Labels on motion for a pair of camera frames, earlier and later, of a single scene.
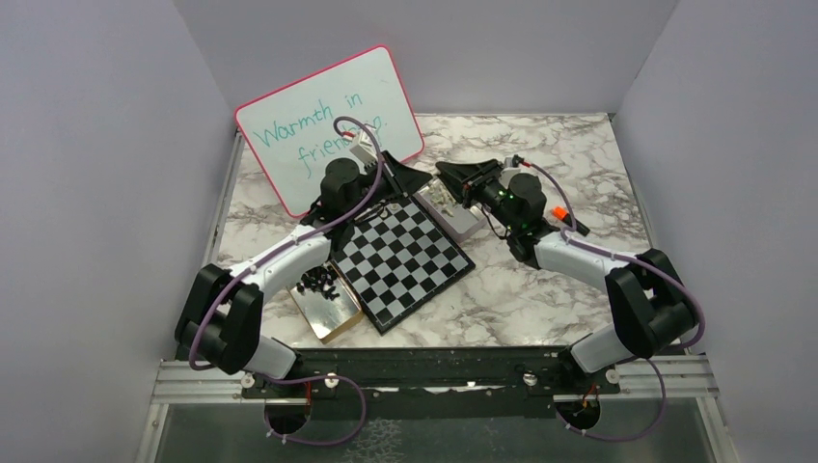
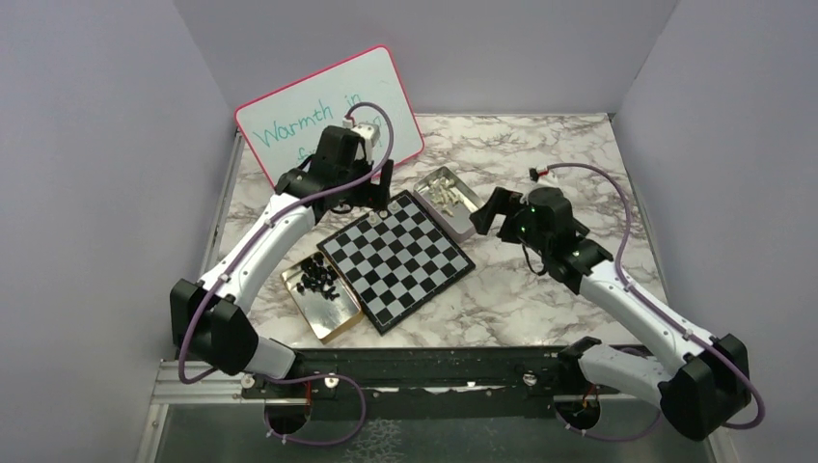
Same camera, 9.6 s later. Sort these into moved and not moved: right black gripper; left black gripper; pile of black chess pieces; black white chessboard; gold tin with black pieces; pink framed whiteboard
Moved: left black gripper; right black gripper
Not moved: pile of black chess pieces; gold tin with black pieces; black white chessboard; pink framed whiteboard
